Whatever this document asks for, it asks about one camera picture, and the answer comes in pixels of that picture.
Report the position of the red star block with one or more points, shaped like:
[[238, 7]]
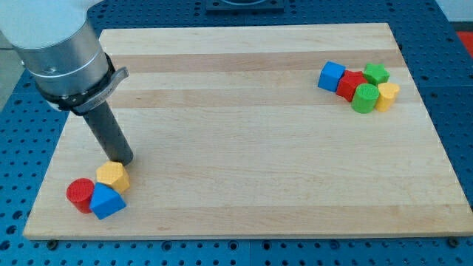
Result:
[[348, 84]]

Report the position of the blue triangular prism block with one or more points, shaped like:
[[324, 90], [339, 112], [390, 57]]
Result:
[[105, 201]]

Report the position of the green star block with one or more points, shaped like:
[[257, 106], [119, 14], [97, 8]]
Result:
[[376, 74]]

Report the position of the light wooden board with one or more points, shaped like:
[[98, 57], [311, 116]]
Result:
[[232, 139]]

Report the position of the green cylinder block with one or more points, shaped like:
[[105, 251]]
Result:
[[365, 98]]

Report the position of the yellow heart block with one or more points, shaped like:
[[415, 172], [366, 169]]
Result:
[[388, 93]]

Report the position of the red cylinder block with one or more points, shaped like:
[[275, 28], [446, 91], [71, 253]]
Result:
[[79, 192]]

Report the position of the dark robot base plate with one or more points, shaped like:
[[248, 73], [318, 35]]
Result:
[[244, 5]]

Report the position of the blue cube block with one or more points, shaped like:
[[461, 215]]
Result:
[[330, 76]]

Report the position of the black clamp ring with lever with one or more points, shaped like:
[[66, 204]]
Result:
[[83, 102]]

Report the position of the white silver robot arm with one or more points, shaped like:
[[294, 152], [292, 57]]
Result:
[[59, 47]]

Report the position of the yellow hexagon block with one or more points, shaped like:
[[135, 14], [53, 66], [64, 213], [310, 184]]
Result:
[[113, 175]]

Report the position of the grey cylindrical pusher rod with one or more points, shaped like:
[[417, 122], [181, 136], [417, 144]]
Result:
[[108, 133]]

